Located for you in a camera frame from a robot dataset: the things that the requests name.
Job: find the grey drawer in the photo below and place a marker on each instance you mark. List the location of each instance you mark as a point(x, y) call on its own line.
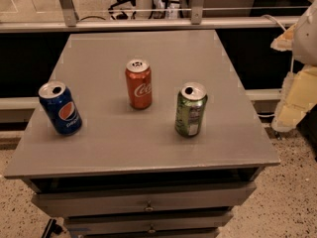
point(150, 199)
point(148, 223)

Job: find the green soda can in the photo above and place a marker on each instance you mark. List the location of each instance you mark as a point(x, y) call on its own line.
point(191, 102)

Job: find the blue pepsi can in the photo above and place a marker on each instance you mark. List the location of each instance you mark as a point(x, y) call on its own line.
point(57, 101)

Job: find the top grey drawer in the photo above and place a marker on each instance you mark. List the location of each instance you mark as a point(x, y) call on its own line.
point(150, 199)

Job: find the grey metal railing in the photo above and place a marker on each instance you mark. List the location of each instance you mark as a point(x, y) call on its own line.
point(33, 16)

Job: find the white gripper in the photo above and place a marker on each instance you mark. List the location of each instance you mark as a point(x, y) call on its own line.
point(305, 39)

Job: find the red coke can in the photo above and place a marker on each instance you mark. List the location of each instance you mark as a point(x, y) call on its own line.
point(139, 83)

